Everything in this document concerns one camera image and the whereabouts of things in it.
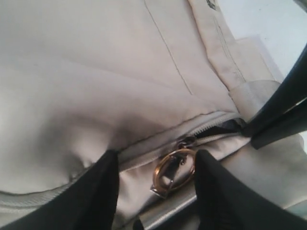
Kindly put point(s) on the beige fabric duffel bag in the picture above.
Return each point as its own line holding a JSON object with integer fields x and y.
{"x": 81, "y": 77}

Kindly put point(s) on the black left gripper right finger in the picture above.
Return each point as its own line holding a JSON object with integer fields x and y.
{"x": 225, "y": 203}

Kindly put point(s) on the metal key ring zipper pull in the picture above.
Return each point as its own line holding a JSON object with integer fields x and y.
{"x": 164, "y": 174}

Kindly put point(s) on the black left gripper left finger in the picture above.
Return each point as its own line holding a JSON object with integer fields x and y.
{"x": 89, "y": 204}

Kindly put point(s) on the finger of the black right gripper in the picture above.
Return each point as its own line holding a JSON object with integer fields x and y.
{"x": 292, "y": 122}
{"x": 292, "y": 91}

